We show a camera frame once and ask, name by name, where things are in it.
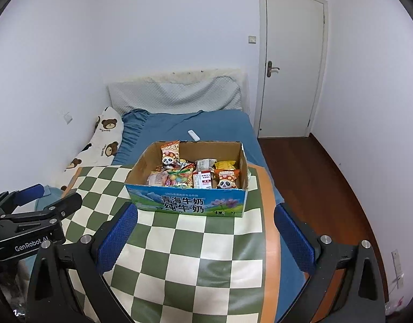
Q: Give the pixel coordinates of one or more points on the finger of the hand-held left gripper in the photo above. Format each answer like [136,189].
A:
[58,210]
[28,193]

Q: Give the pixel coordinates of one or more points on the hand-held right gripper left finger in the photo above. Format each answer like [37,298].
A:
[117,239]

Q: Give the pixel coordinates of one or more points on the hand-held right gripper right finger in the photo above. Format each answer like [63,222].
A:
[294,239]

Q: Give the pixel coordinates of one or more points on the pink snack packet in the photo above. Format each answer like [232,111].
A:
[157,178]

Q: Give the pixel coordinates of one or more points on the cardboard box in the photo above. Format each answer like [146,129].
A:
[186,203]

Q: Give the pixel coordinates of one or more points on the colourful candy packet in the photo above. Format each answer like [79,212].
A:
[181,178]

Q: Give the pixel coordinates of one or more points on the orange panda snack packet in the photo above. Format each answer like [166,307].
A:
[227,179]
[170,154]

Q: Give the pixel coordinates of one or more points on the red white snack packet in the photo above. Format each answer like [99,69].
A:
[203,180]

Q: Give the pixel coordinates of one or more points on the green white checkered mat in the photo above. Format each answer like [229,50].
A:
[193,262]

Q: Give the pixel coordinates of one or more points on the bear print pillow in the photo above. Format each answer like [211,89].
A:
[105,138]

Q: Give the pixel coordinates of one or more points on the small yellow snack packet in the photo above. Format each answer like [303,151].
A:
[225,165]

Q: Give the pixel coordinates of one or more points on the clear silver snack packet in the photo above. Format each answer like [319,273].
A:
[206,165]

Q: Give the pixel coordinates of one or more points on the white remote control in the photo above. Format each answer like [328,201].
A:
[193,135]

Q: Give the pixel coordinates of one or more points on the blue bed sheet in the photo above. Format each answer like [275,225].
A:
[179,124]

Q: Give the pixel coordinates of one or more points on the white quilted pillow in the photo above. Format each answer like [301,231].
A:
[176,94]

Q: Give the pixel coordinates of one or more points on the white door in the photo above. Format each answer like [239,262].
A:
[292,60]

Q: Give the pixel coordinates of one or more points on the white wall socket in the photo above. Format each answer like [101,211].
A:
[68,117]
[396,262]

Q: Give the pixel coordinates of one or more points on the white light switch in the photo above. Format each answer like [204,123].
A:
[251,39]

